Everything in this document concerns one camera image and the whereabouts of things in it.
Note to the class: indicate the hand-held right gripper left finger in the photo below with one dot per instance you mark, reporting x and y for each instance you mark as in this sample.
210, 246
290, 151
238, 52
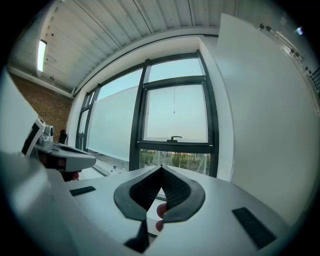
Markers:
100, 200

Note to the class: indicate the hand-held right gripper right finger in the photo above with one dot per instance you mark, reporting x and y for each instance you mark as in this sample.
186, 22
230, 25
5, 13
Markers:
212, 225

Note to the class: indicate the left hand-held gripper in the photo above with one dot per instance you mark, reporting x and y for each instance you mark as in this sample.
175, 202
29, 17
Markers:
46, 140

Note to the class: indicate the frosted hinged window sash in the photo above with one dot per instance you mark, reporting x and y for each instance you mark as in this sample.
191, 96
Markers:
175, 112

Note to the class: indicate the person's left hand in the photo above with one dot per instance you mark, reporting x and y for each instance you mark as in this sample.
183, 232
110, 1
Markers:
76, 175

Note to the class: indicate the person's right hand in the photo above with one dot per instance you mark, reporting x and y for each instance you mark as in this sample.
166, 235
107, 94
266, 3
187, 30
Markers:
161, 211

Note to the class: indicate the black office chair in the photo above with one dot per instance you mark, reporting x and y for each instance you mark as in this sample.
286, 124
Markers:
63, 136

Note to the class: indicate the large frosted glass pane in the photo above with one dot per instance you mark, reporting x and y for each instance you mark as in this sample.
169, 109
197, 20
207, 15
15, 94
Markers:
112, 125

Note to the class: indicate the clear low glass pane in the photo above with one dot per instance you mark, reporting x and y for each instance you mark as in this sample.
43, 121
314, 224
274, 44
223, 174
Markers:
175, 160

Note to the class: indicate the long ceiling light tube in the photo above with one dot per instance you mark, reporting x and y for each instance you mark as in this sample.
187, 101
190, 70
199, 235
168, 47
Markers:
42, 55

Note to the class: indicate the white partition board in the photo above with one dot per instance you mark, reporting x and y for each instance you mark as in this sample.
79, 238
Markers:
262, 125

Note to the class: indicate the black metal railing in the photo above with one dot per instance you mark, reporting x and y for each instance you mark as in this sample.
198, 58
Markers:
316, 80

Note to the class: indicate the ceiling track with spotlights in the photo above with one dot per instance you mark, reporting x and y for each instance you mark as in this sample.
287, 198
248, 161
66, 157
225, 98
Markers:
268, 28

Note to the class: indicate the round ceiling lamp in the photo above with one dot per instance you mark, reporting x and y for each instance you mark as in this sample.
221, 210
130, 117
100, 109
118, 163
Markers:
299, 30

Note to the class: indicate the black aluminium window frame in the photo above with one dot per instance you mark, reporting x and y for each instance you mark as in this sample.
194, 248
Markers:
136, 120

